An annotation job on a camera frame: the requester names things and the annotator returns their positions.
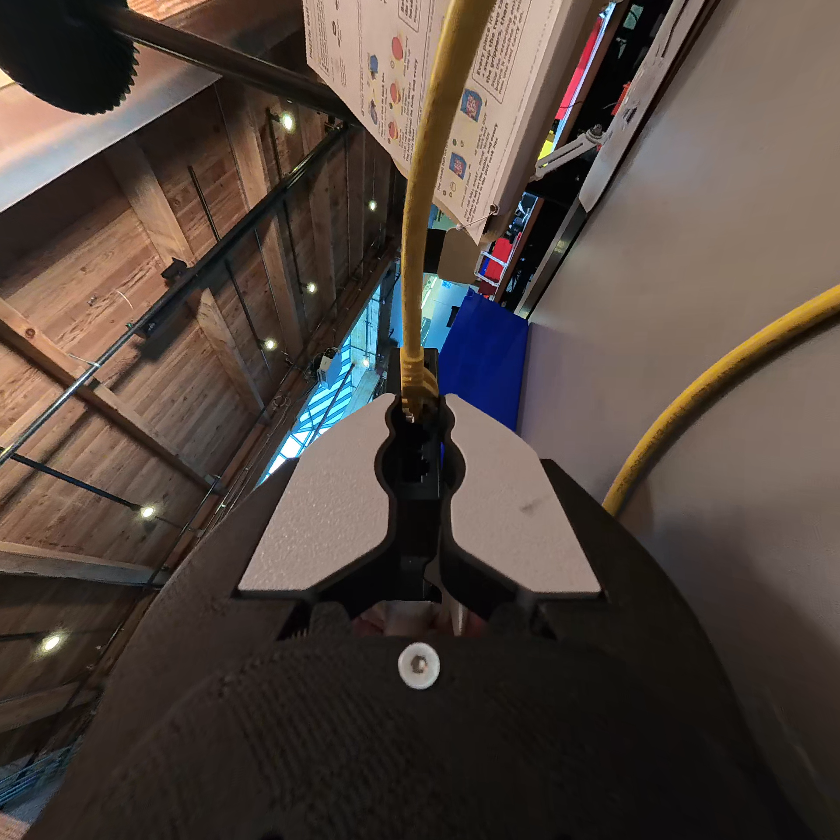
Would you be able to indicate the black board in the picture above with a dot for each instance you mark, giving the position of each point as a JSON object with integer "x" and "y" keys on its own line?
{"x": 433, "y": 253}

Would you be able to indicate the printed instruction board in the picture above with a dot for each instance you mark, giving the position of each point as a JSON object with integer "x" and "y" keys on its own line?
{"x": 354, "y": 39}

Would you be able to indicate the cardboard sheet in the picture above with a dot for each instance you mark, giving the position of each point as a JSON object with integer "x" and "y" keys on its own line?
{"x": 459, "y": 259}

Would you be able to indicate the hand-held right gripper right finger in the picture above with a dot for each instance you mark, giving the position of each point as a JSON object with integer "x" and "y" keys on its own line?
{"x": 525, "y": 518}

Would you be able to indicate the skylight window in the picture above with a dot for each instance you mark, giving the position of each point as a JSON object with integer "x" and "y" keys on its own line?
{"x": 321, "y": 407}

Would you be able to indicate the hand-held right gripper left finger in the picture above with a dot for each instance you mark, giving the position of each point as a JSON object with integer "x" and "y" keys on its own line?
{"x": 321, "y": 518}

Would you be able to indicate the black pole with round disc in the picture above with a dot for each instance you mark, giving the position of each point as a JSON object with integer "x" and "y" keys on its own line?
{"x": 59, "y": 52}

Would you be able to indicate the blue plastic bin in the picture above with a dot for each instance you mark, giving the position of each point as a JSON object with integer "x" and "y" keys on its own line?
{"x": 485, "y": 354}

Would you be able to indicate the ceiling track spotlights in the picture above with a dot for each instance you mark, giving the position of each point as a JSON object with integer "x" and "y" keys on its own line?
{"x": 148, "y": 512}

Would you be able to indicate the person's left hand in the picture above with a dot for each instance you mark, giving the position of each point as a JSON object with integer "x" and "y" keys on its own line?
{"x": 394, "y": 617}

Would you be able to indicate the white rack with red box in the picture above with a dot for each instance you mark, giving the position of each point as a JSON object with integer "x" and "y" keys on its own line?
{"x": 502, "y": 253}

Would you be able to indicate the red equipment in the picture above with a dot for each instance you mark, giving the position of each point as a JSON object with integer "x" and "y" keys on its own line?
{"x": 577, "y": 85}

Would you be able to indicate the black network switch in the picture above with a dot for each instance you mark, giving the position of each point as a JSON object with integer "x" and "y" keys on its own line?
{"x": 420, "y": 512}

